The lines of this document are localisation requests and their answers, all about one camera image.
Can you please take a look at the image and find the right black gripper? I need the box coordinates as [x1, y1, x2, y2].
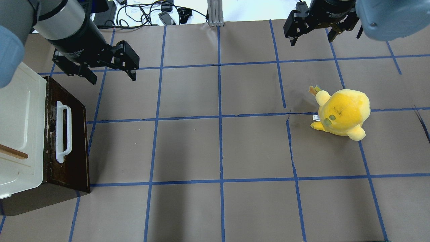
[284, 0, 359, 46]

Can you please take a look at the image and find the yellow plush toy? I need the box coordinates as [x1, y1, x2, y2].
[309, 86, 371, 141]

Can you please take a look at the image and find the wooden stick handle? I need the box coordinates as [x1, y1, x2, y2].
[0, 144, 28, 160]

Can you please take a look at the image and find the white plastic drawer handle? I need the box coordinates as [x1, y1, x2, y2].
[55, 101, 73, 164]

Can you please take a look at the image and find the black power adapter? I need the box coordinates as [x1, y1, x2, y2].
[92, 0, 117, 29]

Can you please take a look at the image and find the aluminium frame post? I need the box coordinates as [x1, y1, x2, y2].
[207, 0, 224, 27]

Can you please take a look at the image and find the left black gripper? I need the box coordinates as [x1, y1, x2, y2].
[48, 17, 140, 85]

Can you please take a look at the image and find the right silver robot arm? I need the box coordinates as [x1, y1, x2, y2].
[39, 0, 429, 84]

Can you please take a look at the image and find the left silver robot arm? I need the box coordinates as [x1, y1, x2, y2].
[0, 0, 140, 88]

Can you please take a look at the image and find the cream plastic storage box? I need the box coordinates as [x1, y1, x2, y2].
[0, 63, 47, 199]

